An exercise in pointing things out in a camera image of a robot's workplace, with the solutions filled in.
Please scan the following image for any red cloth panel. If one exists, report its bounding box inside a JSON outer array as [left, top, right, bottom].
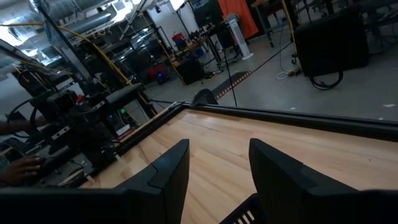
[[217, 0, 259, 40]]

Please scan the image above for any small red box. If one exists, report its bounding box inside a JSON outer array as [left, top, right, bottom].
[[172, 32, 187, 44]]

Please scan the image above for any person's hand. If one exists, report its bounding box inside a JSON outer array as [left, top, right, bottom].
[[0, 155, 43, 186]]

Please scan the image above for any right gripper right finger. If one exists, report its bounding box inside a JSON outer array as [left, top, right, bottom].
[[248, 138, 359, 224]]

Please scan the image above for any white tower fan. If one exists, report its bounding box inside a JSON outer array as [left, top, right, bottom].
[[228, 14, 254, 60]]

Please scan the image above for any thin black floor cable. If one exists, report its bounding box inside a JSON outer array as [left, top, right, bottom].
[[222, 46, 239, 108]]

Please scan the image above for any person's forearm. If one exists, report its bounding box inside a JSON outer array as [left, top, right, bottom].
[[0, 116, 47, 136]]

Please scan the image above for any red machine with blue light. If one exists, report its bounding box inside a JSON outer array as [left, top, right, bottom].
[[147, 63, 170, 85]]

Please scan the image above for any black mat with orange stripe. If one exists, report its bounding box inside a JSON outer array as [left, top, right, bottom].
[[213, 70, 253, 100]]

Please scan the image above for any black perforated plastic basket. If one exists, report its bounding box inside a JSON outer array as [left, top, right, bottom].
[[219, 192, 268, 224]]

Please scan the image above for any white cable loop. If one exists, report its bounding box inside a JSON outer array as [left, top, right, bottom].
[[275, 70, 292, 81]]

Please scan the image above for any black box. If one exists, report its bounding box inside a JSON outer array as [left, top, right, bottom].
[[294, 9, 371, 78]]

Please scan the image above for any long yellow cable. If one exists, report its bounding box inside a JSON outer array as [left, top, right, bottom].
[[0, 21, 158, 116]]

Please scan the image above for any black coiled cable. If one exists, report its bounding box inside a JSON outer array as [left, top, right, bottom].
[[309, 70, 345, 91]]

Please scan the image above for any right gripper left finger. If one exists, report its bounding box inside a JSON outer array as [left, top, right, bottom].
[[114, 138, 191, 224]]

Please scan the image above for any yellow hanging cable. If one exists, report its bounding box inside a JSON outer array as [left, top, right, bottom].
[[281, 0, 299, 57]]

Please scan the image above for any black floor case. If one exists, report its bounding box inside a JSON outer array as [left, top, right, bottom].
[[177, 57, 206, 85]]

